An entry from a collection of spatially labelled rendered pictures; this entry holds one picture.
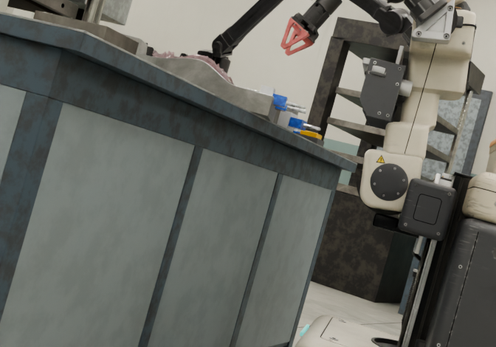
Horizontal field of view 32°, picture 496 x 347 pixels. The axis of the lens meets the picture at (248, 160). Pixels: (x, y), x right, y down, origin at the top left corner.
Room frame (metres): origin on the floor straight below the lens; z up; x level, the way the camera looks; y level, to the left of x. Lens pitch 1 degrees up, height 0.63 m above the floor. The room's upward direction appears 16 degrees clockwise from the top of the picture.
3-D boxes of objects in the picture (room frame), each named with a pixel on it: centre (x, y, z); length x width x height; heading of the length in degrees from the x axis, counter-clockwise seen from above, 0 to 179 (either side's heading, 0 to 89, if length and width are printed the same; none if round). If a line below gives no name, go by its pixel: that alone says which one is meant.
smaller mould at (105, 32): (2.01, 0.45, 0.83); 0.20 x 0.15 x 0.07; 68
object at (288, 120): (2.57, -0.12, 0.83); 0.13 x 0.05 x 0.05; 64
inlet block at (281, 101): (2.33, -0.05, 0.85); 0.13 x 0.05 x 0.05; 85
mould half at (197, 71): (2.40, 0.22, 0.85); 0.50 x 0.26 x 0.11; 85
